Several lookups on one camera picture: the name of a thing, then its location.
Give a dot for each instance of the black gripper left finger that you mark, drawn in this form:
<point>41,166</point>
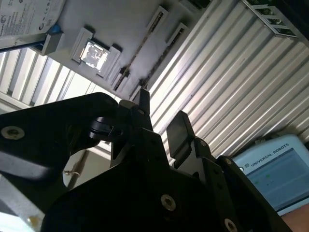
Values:
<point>48,135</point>

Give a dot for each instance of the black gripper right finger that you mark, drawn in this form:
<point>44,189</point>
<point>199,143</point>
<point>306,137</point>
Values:
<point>179,135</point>

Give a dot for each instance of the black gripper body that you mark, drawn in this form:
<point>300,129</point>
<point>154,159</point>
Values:
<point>135,205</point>

